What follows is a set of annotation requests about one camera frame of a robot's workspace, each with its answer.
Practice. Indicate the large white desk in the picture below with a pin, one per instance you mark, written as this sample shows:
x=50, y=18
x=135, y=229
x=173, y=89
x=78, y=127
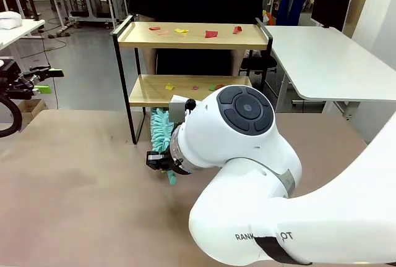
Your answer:
x=325, y=63

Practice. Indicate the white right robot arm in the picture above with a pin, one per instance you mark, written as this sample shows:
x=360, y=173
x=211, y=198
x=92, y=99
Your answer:
x=247, y=186

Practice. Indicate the folded red paper scrap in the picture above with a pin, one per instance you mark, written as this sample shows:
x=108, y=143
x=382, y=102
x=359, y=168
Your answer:
x=237, y=30

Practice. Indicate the large red paper scrap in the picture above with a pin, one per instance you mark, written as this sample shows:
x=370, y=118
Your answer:
x=211, y=34

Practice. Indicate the black computer monitor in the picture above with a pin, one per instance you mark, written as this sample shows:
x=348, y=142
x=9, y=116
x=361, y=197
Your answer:
x=329, y=4

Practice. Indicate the black office chair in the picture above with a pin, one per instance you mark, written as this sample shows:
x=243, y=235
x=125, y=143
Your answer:
x=263, y=62

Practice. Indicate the dark floor power strip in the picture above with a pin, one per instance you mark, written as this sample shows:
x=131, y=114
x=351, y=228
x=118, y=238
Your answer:
x=60, y=34

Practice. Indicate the orange plastic object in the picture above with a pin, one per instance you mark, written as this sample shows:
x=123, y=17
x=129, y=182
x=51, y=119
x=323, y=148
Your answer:
x=270, y=19

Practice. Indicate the small white desk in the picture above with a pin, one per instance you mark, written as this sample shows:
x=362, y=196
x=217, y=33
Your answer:
x=29, y=27

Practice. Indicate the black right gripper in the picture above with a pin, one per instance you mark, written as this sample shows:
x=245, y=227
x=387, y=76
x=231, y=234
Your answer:
x=157, y=160

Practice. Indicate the open cardboard box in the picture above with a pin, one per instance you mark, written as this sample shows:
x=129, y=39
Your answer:
x=31, y=107

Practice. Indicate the two-tier wooden metal shelf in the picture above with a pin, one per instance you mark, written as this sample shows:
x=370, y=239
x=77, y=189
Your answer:
x=191, y=39

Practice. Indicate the teal microfiber duster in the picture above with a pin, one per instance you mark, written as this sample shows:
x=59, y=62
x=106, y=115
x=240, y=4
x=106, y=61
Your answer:
x=159, y=128

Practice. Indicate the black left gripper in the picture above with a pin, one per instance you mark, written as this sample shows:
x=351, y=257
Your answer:
x=12, y=84

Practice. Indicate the yellow paper scrap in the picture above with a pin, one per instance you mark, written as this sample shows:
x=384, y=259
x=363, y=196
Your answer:
x=169, y=86
x=181, y=30

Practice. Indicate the white cloth bundle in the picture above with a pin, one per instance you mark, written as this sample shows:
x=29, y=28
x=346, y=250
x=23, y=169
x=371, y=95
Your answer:
x=9, y=19

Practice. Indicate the salmon pink paper scrap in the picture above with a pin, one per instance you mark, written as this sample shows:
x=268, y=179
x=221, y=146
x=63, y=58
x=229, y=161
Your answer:
x=163, y=32

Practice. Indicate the small red paper scrap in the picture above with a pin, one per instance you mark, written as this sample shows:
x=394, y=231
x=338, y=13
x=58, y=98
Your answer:
x=154, y=28

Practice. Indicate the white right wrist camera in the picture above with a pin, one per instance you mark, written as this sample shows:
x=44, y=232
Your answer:
x=177, y=109

